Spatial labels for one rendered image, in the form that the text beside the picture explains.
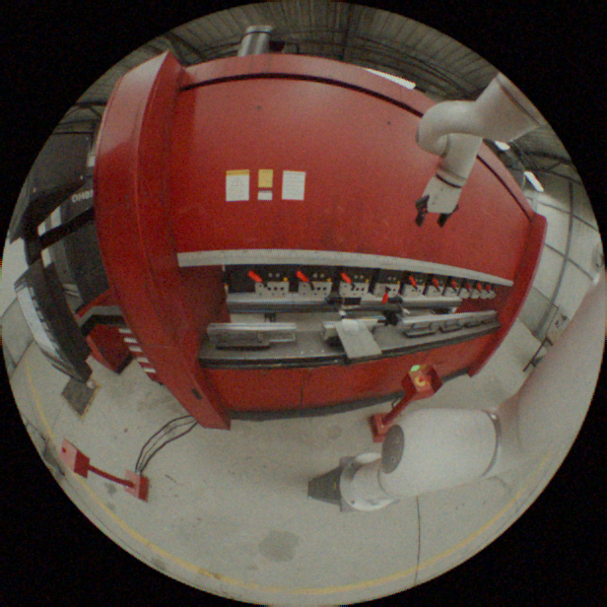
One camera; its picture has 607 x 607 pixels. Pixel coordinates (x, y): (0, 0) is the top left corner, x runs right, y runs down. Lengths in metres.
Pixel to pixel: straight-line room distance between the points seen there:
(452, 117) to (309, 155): 0.52
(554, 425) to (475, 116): 0.40
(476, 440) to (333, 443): 1.48
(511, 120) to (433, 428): 0.42
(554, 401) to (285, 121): 0.87
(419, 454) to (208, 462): 1.60
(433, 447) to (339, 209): 0.75
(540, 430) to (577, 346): 0.07
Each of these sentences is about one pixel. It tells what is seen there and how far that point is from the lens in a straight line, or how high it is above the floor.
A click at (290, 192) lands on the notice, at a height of 1.63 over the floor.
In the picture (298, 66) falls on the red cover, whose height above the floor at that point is 2.21.
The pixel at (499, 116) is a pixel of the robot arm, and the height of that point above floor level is 1.81.
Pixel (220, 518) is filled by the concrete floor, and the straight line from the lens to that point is 1.69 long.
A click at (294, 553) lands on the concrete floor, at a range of 1.69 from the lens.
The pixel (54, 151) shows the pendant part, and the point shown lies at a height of 1.88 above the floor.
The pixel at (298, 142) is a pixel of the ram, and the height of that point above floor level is 1.83.
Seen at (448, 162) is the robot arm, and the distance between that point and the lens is 0.51.
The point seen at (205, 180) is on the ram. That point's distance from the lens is 0.78.
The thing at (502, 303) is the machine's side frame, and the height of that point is 1.10.
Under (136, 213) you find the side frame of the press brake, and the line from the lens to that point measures 0.68.
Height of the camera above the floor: 1.59
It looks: 32 degrees down
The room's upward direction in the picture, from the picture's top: 5 degrees clockwise
